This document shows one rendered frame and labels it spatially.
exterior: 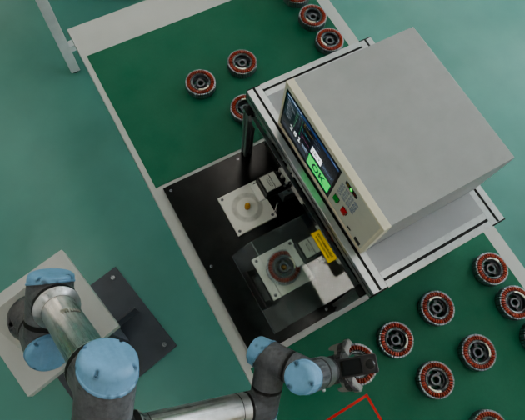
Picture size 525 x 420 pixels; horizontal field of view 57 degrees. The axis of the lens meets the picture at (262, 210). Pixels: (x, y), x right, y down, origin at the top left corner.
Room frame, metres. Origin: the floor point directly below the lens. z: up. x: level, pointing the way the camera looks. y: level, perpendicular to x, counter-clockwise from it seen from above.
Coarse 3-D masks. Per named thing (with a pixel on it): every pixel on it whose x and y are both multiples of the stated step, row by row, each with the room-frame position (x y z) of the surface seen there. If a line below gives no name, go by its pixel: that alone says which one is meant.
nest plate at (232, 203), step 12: (240, 192) 0.61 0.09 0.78; (252, 192) 0.62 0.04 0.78; (228, 204) 0.56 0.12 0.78; (240, 204) 0.57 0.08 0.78; (252, 204) 0.57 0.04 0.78; (264, 204) 0.58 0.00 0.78; (228, 216) 0.52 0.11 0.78; (240, 216) 0.52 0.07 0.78; (252, 216) 0.53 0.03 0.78; (264, 216) 0.54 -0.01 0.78; (276, 216) 0.55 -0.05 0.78; (240, 228) 0.48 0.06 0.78; (252, 228) 0.49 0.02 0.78
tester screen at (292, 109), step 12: (288, 96) 0.69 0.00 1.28; (288, 108) 0.69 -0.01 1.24; (288, 120) 0.68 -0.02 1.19; (300, 120) 0.64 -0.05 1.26; (288, 132) 0.67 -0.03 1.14; (300, 132) 0.64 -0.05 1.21; (312, 132) 0.60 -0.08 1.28; (300, 144) 0.63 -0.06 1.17; (312, 144) 0.59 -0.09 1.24; (312, 156) 0.58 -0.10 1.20; (324, 156) 0.56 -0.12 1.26; (336, 168) 0.52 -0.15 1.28
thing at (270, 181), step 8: (264, 176) 0.62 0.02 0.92; (272, 176) 0.63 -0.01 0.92; (256, 184) 0.61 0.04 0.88; (264, 184) 0.60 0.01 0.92; (272, 184) 0.60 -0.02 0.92; (280, 184) 0.61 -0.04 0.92; (288, 184) 0.62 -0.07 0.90; (256, 192) 0.58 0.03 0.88; (264, 192) 0.58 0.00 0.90; (272, 192) 0.58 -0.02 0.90
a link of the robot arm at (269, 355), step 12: (252, 348) 0.09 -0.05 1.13; (264, 348) 0.09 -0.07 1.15; (276, 348) 0.10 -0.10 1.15; (288, 348) 0.10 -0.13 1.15; (252, 360) 0.06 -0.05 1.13; (264, 360) 0.07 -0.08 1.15; (276, 360) 0.07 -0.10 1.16; (264, 372) 0.04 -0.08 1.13; (276, 372) 0.04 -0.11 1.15; (252, 384) 0.01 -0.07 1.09; (264, 384) 0.01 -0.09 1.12; (276, 384) 0.02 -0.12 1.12
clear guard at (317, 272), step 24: (312, 216) 0.47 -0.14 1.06; (264, 240) 0.37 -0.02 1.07; (288, 240) 0.39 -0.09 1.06; (312, 240) 0.40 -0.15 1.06; (240, 264) 0.31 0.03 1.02; (264, 264) 0.31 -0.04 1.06; (288, 264) 0.32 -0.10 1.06; (312, 264) 0.34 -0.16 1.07; (336, 264) 0.35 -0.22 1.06; (264, 288) 0.25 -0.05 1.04; (288, 288) 0.26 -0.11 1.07; (312, 288) 0.27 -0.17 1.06; (336, 288) 0.29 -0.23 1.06; (264, 312) 0.19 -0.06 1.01; (288, 312) 0.20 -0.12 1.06
